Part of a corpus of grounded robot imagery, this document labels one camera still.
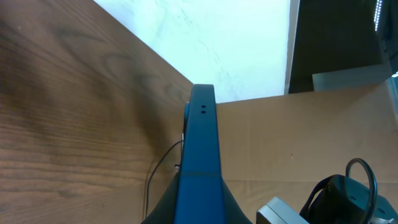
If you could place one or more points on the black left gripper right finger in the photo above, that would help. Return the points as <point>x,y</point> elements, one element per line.
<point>233,213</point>

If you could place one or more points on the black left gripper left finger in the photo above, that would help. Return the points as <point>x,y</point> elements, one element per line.
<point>163,213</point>

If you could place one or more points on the blue screen Galaxy smartphone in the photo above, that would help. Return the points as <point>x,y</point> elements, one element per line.
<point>200,187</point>

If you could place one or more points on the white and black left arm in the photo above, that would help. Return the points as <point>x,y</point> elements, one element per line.
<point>335,199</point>

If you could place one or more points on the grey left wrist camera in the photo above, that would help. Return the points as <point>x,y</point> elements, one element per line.
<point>276,211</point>

